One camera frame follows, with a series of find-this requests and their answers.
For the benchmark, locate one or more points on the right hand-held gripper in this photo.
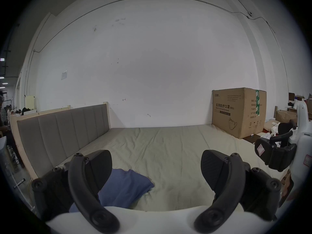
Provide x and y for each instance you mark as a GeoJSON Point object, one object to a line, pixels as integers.
{"type": "Point", "coordinates": [303, 140]}

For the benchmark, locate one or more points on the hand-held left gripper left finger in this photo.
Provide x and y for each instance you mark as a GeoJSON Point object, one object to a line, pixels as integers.
{"type": "Point", "coordinates": [82, 194]}

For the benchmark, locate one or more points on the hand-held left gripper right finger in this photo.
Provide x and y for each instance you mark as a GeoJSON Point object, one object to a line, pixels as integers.
{"type": "Point", "coordinates": [226, 196]}

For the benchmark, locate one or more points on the person's right hand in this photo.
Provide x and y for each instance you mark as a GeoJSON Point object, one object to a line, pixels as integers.
{"type": "Point", "coordinates": [288, 185]}

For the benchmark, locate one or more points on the open cardboard carton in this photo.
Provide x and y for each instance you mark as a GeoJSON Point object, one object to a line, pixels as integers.
{"type": "Point", "coordinates": [285, 116]}

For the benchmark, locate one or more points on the dark blue shirt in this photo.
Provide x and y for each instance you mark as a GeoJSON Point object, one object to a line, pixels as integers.
{"type": "Point", "coordinates": [126, 186]}

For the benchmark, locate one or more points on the large printed cardboard carton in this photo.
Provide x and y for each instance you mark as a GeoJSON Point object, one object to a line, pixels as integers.
{"type": "Point", "coordinates": [234, 111]}

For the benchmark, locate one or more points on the grey padded headboard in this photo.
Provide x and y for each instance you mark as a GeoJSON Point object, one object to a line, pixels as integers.
{"type": "Point", "coordinates": [61, 130]}

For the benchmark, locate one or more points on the bed with pale green sheet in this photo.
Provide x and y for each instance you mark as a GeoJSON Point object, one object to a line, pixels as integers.
{"type": "Point", "coordinates": [170, 155]}

